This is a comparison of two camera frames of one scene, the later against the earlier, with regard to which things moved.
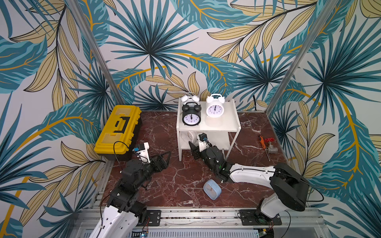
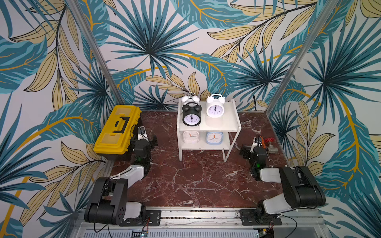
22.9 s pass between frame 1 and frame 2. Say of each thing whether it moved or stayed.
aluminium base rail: stayed
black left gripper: moved
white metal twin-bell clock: stayed
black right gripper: moved
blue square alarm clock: moved
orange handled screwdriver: stayed
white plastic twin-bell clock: stayed
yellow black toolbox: stayed
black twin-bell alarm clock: stayed
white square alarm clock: moved
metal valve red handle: stayed
